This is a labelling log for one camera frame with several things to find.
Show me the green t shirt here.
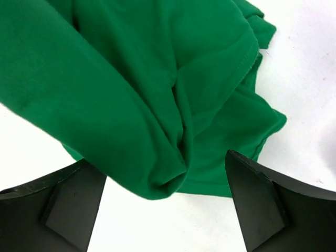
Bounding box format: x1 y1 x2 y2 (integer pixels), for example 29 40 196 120
1 1 286 200

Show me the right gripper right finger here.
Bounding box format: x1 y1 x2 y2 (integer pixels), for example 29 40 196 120
225 151 335 252

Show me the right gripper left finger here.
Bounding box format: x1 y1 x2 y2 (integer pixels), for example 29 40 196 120
1 160 107 252

